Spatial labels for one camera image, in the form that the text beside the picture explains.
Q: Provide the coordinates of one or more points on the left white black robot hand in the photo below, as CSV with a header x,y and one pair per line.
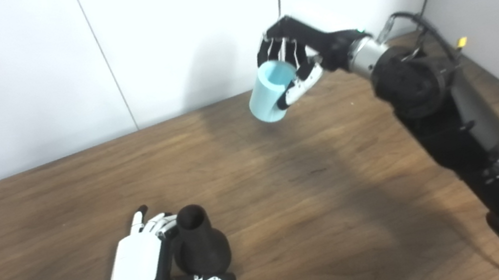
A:
x,y
136,265

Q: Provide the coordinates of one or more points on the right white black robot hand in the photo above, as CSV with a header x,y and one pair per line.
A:
x,y
310,48

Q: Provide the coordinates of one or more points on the light blue cylinder cup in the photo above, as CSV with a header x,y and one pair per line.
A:
x,y
267,94

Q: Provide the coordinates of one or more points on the black flared nozzle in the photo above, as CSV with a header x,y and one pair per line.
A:
x,y
200,244

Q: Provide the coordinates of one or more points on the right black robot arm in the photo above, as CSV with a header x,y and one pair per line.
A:
x,y
460,125

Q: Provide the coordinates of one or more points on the yellow connector plug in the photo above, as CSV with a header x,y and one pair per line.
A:
x,y
461,42

